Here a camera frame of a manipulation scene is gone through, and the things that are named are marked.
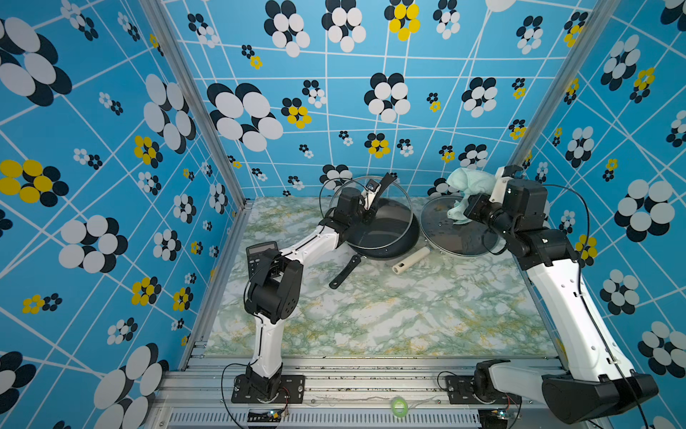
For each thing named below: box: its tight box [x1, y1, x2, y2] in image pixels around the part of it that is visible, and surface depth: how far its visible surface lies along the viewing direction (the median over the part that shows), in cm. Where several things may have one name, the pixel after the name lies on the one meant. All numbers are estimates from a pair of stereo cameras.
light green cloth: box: [446, 167, 496, 225], surface depth 69 cm
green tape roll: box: [391, 396, 409, 418], surface depth 72 cm
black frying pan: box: [328, 198, 420, 289], surface depth 94 cm
